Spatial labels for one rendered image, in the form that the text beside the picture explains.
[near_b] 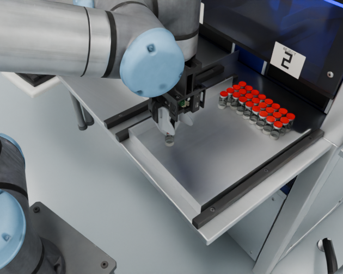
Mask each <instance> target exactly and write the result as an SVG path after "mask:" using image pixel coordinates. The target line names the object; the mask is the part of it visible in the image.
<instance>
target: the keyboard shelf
mask: <svg viewBox="0 0 343 274"><path fill-rule="evenodd" d="M1 73H2V76H3V77H4V78H6V79H7V80H8V81H10V82H11V83H13V84H14V85H15V86H17V87H18V88H19V89H21V90H22V91H23V92H25V93H26V94H27V95H28V96H30V97H31V98H36V97H38V96H40V95H42V94H43V93H45V92H47V91H48V90H51V89H52V88H54V87H56V86H57V85H59V84H61V83H62V82H61V81H60V79H59V78H58V77H57V76H55V77H53V78H51V79H49V80H48V81H46V82H44V83H42V84H40V85H38V86H36V87H33V86H32V85H30V84H29V83H27V82H26V81H25V80H24V79H22V78H21V77H19V76H18V75H17V74H15V73H14V72H1Z"/></svg>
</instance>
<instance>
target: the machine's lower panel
mask: <svg viewBox="0 0 343 274"><path fill-rule="evenodd" d="M287 196H288V194H287V195H286V194H285V193H284V192H282V191H281V190H280V189H279V190H278V191H276V192H275V193H274V194H273V195H272V196H270V197H269V198H268V199H266V200H265V201H264V202H262V203H261V204H260V205H259V206H257V207H256V208H255V209H254V210H252V211H251V212H250V213H249V214H247V215H246V216H245V217H244V218H242V219H241V220H239V222H237V223H236V224H234V225H233V226H232V227H231V228H229V229H228V230H227V231H226V232H227V233H228V234H229V235H230V236H231V237H232V238H233V239H234V240H235V241H236V242H237V243H238V244H239V245H240V246H241V247H242V248H243V249H244V250H245V251H246V252H247V253H248V254H249V256H250V257H251V258H252V259H253V260H254V261H256V260H257V258H258V256H259V254H260V252H261V250H262V248H263V245H264V243H265V241H266V239H267V237H268V235H269V233H270V231H271V229H272V227H273V224H274V222H275V220H276V218H277V216H278V214H279V212H280V210H281V208H282V206H283V204H284V201H285V200H286V198H287ZM342 202H343V158H342V157H340V158H339V160H338V161H337V163H336V164H335V166H334V168H333V170H332V171H331V173H330V175H329V176H328V178H327V180H326V181H325V183H324V185H323V187H322V188H321V190H320V192H319V193H318V195H317V196H316V198H315V200H314V201H313V203H312V205H311V207H310V208H309V210H308V212H307V213H306V215H305V217H304V218H303V220H302V222H301V223H300V225H299V226H298V228H297V230H296V231H295V233H294V235H293V237H292V238H291V240H290V242H289V243H288V245H287V247H286V249H285V250H284V252H283V254H282V255H281V257H280V258H279V260H278V262H279V261H280V260H282V259H283V258H284V257H285V256H286V255H287V254H288V253H289V252H290V251H291V250H292V249H293V248H294V247H295V246H296V245H298V244H299V243H300V242H301V241H302V240H303V239H304V238H305V237H306V236H307V235H308V234H309V233H310V232H311V231H312V230H313V229H315V228H316V227H317V226H318V225H319V224H320V223H321V222H322V221H323V220H324V219H325V218H326V217H327V216H328V215H329V214H330V213H332V212H333V211H334V210H335V209H336V208H337V207H338V206H339V205H340V204H341V203H342ZM278 262H277V263H278Z"/></svg>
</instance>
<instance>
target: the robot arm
mask: <svg viewBox="0 0 343 274"><path fill-rule="evenodd" d="M200 8H201V0H73V4H67V3H61V2H55V1H48V0H0V72H14V73H31V74H48V75H58V76H74V77H92V78H110V79H121V80H122V82H123V83H124V84H125V85H126V86H127V87H128V88H129V89H130V90H131V91H132V92H133V93H135V94H136V95H138V96H141V97H149V102H148V110H149V113H150V115H151V117H152V119H153V120H154V122H155V124H156V126H157V127H158V129H159V130H160V131H161V132H162V133H163V134H164V135H167V133H169V134H171V135H175V130H176V129H177V127H178V125H179V123H180V122H183V123H185V124H187V125H189V126H192V124H193V120H192V118H191V117H190V116H189V114H188V112H189V111H191V112H192V113H194V112H196V111H198V110H199V107H200V106H201V107H202V108H204V104H205V95H206V86H204V85H203V84H202V83H200V82H199V81H197V80H196V79H195V73H196V72H198V71H200V70H201V69H202V63H201V62H200V61H199V60H197V59H196V58H195V56H196V52H197V46H198V33H199V21H200ZM201 91H202V92H203V101H201V100H200V96H201ZM169 117H171V119H169ZM25 169H26V163H25V158H24V155H23V153H22V150H21V147H20V146H19V144H18V143H17V142H16V141H15V140H14V139H13V138H11V137H10V136H8V135H6V134H3V133H0V274H65V261H64V258H63V255H62V254H61V252H60V250H59V249H58V247H57V246H56V245H55V244H54V243H53V242H51V241H49V240H47V239H45V238H42V237H40V236H38V234H37V232H36V231H35V229H34V228H33V225H32V222H31V218H30V209H29V200H28V191H27V182H26V173H25Z"/></svg>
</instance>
